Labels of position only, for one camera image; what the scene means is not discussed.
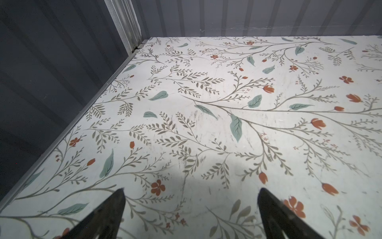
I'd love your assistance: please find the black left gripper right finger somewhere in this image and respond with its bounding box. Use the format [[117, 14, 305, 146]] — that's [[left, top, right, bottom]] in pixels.
[[257, 188, 323, 239]]

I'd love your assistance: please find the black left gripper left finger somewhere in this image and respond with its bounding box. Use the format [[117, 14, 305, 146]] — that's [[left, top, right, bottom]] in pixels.
[[62, 188, 126, 239]]

